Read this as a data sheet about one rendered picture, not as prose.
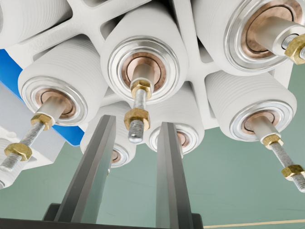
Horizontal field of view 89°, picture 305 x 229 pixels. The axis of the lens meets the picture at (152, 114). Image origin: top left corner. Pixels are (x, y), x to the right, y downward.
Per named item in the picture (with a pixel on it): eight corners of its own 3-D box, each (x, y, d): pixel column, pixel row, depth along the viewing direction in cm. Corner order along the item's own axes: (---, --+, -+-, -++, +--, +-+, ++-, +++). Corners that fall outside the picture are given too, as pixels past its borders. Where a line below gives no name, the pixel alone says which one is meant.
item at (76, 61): (66, 49, 33) (2, 101, 19) (90, 13, 28) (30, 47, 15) (103, 79, 37) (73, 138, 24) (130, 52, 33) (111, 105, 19)
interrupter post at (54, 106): (44, 101, 20) (28, 119, 17) (52, 90, 19) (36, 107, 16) (62, 112, 21) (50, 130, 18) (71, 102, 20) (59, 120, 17)
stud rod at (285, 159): (259, 132, 20) (299, 193, 15) (260, 128, 20) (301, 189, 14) (268, 131, 20) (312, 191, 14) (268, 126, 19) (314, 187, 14)
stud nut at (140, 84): (129, 92, 15) (127, 97, 14) (134, 77, 14) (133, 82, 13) (148, 99, 15) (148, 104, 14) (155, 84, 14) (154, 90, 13)
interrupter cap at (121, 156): (137, 158, 28) (137, 162, 27) (104, 168, 30) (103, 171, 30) (111, 133, 24) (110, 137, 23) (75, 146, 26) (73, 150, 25)
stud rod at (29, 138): (45, 110, 18) (-4, 169, 13) (48, 106, 18) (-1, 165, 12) (53, 115, 19) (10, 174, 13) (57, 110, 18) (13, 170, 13)
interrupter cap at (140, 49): (105, 92, 19) (104, 95, 18) (113, 22, 14) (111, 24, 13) (165, 106, 20) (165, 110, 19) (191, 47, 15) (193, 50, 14)
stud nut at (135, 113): (122, 121, 12) (120, 129, 11) (128, 104, 11) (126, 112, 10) (146, 127, 12) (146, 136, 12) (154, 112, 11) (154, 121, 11)
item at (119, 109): (149, 101, 41) (145, 161, 28) (119, 113, 45) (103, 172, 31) (129, 71, 36) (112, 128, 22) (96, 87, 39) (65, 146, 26)
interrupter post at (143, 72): (130, 78, 17) (126, 96, 15) (135, 58, 16) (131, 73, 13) (151, 84, 18) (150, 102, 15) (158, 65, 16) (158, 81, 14)
